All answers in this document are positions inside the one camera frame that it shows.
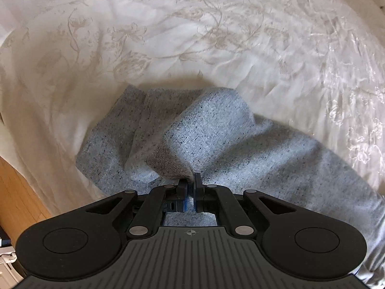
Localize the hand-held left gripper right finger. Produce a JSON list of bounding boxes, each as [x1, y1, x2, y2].
[[194, 173, 297, 237]]

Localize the grey speckled pants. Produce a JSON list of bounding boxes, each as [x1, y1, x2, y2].
[[75, 85, 385, 286]]

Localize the white plastic object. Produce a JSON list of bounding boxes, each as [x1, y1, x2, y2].
[[0, 245, 19, 289]]

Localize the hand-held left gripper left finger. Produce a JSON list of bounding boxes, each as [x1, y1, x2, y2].
[[86, 179, 189, 238]]

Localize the dark box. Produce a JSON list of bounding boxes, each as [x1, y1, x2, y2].
[[0, 225, 11, 247]]

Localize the white floral bedspread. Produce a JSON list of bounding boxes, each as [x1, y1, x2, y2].
[[0, 0, 385, 217]]

